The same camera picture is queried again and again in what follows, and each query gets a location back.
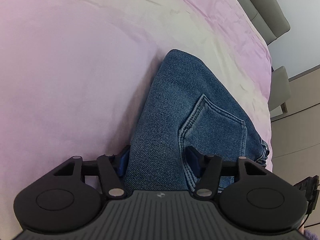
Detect blue denim jeans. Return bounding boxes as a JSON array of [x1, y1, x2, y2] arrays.
[[123, 49, 269, 191]]

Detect grey upholstered chair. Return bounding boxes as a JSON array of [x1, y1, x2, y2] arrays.
[[268, 66, 291, 111]]

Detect pink and cream bed quilt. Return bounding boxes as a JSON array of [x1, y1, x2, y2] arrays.
[[1, 0, 272, 239]]

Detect grey upholstered headboard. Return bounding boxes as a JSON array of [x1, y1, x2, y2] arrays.
[[237, 0, 290, 44]]

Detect beige wardrobe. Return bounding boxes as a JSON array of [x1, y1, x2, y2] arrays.
[[271, 66, 319, 185]]

